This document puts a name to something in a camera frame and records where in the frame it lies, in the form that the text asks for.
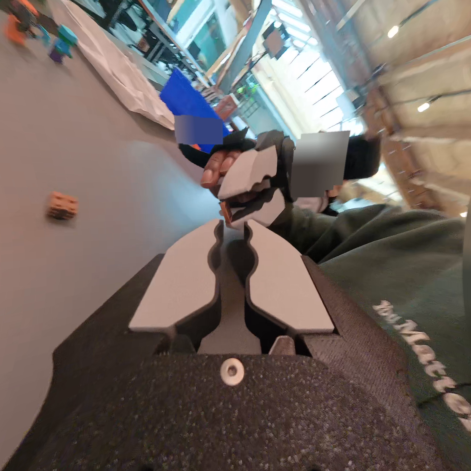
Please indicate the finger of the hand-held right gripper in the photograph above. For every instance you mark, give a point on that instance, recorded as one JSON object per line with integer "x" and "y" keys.
{"x": 250, "y": 171}
{"x": 270, "y": 211}

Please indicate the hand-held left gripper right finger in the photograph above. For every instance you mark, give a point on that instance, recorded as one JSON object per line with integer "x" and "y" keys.
{"x": 290, "y": 290}

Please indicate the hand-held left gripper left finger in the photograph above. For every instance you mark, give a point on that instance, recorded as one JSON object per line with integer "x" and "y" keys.
{"x": 176, "y": 287}

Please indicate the brown square plate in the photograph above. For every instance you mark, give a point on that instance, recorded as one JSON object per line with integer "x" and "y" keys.
{"x": 226, "y": 214}

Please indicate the brown brick stack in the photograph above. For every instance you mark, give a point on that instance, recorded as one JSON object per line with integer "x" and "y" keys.
{"x": 62, "y": 206}

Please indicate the person's right forearm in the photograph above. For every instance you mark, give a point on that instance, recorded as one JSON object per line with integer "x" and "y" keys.
{"x": 312, "y": 231}

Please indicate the person's right hand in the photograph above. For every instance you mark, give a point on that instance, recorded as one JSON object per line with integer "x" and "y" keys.
{"x": 217, "y": 165}

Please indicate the blue plastic bin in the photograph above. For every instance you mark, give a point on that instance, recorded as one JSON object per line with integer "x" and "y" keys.
{"x": 184, "y": 95}

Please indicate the person in green sweatshirt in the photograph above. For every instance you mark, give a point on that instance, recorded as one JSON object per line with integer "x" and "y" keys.
{"x": 423, "y": 276}

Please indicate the purple teal brick figure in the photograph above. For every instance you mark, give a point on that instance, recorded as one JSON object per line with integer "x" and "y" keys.
{"x": 63, "y": 44}

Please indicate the blue brick figure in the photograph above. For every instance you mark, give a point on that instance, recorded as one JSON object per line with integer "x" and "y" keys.
{"x": 43, "y": 35}

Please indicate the orange brick figure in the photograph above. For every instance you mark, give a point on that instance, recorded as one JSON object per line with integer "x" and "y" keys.
{"x": 18, "y": 29}

